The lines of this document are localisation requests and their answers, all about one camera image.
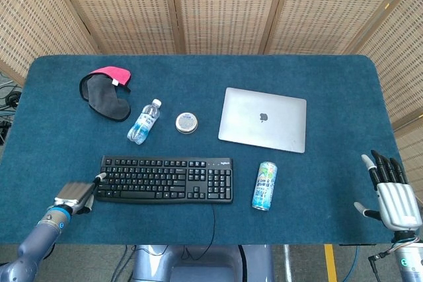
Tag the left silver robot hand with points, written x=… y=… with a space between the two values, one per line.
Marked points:
x=74 y=193

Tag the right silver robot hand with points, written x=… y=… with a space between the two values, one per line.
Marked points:
x=398 y=204

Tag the black computer keyboard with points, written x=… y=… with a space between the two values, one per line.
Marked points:
x=158 y=179

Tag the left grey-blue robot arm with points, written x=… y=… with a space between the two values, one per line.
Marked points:
x=36 y=242

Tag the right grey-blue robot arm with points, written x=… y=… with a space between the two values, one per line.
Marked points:
x=411 y=259

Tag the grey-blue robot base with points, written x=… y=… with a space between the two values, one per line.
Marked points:
x=198 y=267

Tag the clear plastic water bottle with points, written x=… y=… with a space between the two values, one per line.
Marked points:
x=143 y=125

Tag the grey and pink eye mask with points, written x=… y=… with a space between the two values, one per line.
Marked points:
x=105 y=100

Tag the blue felt table cloth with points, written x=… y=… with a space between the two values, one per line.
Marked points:
x=297 y=226

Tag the round metal tin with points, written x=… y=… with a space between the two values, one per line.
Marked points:
x=186 y=123

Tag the light blue drink can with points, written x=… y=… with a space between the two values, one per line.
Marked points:
x=264 y=186

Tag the grey closed laptop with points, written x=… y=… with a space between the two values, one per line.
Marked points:
x=264 y=120

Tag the woven bamboo folding screen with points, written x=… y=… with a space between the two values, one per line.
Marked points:
x=215 y=4

